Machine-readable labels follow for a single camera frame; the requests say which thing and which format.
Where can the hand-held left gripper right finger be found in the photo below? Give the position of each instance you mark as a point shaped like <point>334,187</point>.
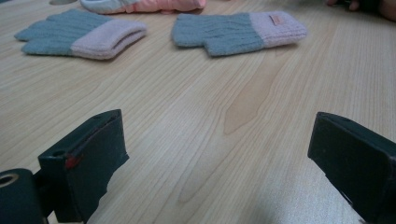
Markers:
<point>358,155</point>

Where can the blue-grey knit glove labelled cuff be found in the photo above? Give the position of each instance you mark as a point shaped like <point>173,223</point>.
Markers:
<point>230,34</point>

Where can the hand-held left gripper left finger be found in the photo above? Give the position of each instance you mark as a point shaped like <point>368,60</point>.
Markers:
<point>90,161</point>

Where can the blue-grey knit glove pink cuff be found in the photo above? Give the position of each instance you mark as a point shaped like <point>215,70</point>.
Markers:
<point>77,37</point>

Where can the grey and pink glove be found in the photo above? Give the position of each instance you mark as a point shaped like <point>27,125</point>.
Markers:
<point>140,5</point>

